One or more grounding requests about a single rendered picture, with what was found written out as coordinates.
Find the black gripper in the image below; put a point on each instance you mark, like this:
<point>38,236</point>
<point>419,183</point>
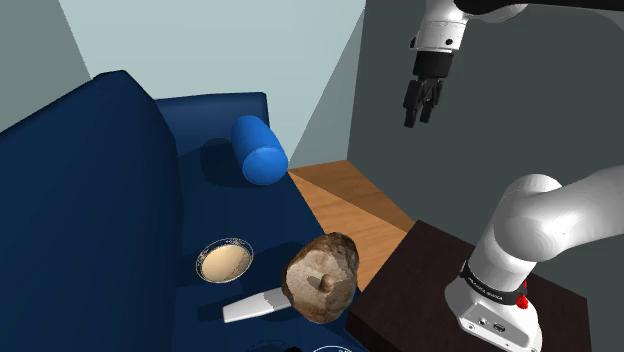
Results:
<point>433,65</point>

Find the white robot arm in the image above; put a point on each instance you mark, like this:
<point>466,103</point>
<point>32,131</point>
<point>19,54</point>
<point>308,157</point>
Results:
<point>516,229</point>

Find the blue cylinder cushion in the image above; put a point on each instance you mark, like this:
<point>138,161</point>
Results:
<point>258,151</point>

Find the dark robot stand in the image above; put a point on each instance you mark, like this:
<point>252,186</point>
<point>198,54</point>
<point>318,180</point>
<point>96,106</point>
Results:
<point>414,292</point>

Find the brown rough lump with knob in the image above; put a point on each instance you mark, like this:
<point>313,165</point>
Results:
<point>317,265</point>

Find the cream bowl with patterned rim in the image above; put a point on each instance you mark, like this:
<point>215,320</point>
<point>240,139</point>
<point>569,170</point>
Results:
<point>224,262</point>

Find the white rimmed plate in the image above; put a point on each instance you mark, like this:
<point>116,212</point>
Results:
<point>331,348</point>

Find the white flat tool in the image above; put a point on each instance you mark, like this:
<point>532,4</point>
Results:
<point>251,307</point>

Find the dark blue sofa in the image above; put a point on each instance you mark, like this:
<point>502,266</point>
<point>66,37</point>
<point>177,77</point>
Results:
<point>97,204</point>

